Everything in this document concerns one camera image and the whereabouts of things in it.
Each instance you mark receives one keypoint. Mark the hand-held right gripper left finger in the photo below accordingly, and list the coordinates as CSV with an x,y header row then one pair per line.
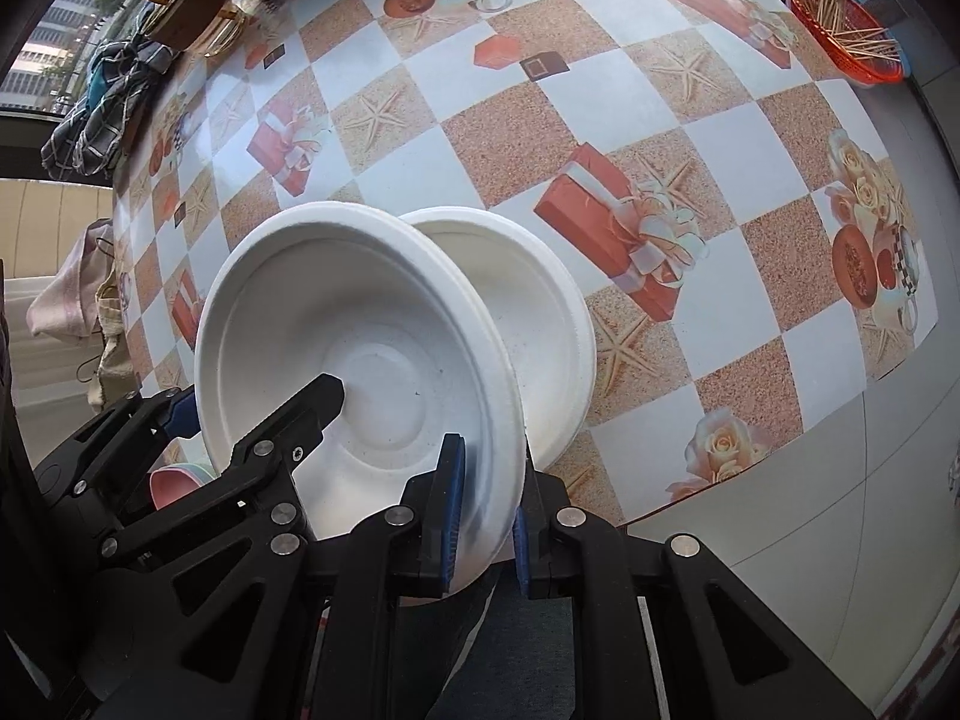
x,y
452,521

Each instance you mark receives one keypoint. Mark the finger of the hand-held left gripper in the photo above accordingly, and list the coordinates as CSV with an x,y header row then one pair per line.
x,y
182,414
300,420

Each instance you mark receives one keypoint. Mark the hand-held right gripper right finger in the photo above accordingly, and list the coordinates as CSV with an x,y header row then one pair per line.
x,y
523,551

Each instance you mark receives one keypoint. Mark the light blue plate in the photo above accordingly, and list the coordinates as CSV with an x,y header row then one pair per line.
x,y
202,474

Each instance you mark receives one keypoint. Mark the pink square plate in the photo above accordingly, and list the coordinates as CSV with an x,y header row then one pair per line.
x,y
169,493

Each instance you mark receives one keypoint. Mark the large white bowl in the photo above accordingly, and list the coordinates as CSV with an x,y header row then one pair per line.
x,y
375,330

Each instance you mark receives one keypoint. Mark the person's jeans leg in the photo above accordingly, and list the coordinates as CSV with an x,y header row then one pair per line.
x,y
487,660

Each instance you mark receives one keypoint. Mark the pale pink cloth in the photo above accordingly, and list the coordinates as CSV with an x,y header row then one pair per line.
x,y
64,292

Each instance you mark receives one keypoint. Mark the grey plaid cloth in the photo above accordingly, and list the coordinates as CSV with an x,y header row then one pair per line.
x,y
97,112

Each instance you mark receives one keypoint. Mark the checkered printed tablecloth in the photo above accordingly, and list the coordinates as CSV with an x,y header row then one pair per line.
x,y
637,105

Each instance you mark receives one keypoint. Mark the red plastic basket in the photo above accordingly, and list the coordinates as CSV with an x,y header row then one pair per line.
x,y
847,61

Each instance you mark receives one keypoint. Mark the blue plastic basket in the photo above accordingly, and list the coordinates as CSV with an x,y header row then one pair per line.
x,y
905,64

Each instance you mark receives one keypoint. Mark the bundle of wooden chopsticks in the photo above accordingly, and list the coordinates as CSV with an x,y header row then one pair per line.
x,y
825,0

